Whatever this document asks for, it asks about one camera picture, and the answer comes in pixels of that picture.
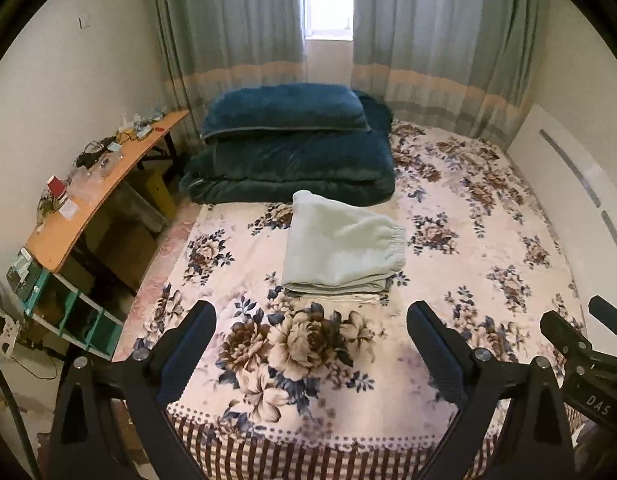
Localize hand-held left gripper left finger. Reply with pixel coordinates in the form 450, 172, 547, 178
48, 300, 218, 480

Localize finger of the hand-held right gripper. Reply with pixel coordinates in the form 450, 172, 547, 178
539, 310, 597, 377
588, 295, 617, 361

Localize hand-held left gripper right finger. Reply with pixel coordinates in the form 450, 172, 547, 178
406, 300, 575, 480

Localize pale green pants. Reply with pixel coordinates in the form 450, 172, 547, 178
281, 190, 407, 304

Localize pink under-blanket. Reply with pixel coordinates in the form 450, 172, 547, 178
131, 204, 202, 313

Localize teal shelf unit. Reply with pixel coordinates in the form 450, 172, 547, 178
6, 247, 124, 362

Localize floral bed sheet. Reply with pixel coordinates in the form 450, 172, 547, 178
111, 119, 589, 480

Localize yellow cardboard box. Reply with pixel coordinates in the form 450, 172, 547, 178
137, 167, 177, 222

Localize white headboard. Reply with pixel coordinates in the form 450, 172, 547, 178
505, 103, 617, 311

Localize green box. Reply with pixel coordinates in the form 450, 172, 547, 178
6, 249, 45, 307

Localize clear plastic containers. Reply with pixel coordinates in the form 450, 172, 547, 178
67, 157, 125, 198

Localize dark teal quilt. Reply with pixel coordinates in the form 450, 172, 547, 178
178, 90, 396, 206

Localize wooden desk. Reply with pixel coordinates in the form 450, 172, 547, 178
25, 110, 190, 274

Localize dark teal pillow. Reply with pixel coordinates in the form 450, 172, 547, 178
200, 82, 372, 142

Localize grey-blue curtain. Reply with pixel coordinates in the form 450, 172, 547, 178
350, 0, 545, 143
138, 0, 309, 181

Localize thin floor cable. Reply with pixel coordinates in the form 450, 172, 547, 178
16, 342, 60, 382

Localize tangle of dark cables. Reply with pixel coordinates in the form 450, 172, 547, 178
72, 135, 120, 170

